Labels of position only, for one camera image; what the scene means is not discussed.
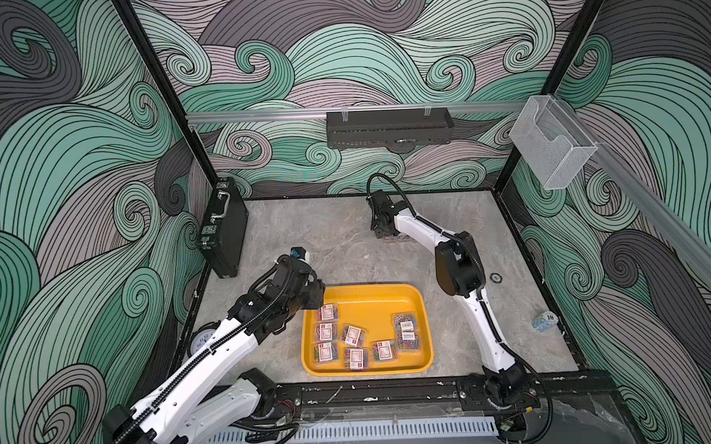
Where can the paper clip box six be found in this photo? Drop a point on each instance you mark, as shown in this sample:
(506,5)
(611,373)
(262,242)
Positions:
(325,352)

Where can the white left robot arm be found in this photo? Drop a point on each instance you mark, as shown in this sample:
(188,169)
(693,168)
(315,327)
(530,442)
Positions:
(183,410)

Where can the paper clip box nine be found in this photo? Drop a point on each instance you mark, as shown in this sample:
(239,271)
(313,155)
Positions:
(405,322)

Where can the clear acrylic wall holder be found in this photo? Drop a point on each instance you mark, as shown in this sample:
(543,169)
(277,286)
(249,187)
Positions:
(553,141)

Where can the paper clip box two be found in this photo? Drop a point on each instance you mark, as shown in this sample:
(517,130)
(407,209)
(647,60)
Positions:
(328,313)

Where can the white slotted cable duct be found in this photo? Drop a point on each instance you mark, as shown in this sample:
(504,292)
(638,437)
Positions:
(424,427)

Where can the black corner frame post right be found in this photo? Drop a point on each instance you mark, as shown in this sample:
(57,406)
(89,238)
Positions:
(578,34)

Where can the black briefcase with metal handle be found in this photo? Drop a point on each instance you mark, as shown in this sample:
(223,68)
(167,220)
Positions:
(223,229)

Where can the paper clip box seven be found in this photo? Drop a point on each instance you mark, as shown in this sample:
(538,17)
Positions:
(356,359)

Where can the small clear dice cup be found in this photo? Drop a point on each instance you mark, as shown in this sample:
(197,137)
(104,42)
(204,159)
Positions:
(545,321)

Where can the black corner frame post left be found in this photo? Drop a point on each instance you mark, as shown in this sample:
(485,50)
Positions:
(138,35)

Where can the aluminium wall rail right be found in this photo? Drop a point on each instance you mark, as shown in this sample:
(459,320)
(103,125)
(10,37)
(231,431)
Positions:
(648,173)

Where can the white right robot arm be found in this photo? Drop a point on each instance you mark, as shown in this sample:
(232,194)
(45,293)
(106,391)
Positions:
(460,274)

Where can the yellow plastic tray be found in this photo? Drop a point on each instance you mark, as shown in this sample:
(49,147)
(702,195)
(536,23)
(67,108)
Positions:
(371,307)

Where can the paper clip box four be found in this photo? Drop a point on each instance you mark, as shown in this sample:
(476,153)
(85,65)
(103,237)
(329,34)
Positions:
(326,332)

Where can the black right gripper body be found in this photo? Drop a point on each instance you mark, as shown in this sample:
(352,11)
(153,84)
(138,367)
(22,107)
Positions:
(378,229)

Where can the black wall-mounted shelf tray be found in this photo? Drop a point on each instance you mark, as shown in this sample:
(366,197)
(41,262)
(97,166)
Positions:
(398,130)

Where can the black corner frame post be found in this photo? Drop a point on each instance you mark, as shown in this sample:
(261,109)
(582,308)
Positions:
(578,34)
(138,35)

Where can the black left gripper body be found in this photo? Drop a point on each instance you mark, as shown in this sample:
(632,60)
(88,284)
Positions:
(308,298)

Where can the paper clip box eight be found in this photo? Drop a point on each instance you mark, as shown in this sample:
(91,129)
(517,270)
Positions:
(384,351)

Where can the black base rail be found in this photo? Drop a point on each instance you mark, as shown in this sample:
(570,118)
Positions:
(311,400)

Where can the paper clip box ten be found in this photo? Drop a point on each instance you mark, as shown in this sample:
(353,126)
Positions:
(408,341)

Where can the paper clip box five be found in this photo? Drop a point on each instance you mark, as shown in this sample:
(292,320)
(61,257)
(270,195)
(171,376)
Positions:
(353,336)

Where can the white round gauge dial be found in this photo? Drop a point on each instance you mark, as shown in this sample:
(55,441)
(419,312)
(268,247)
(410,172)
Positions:
(201,337)

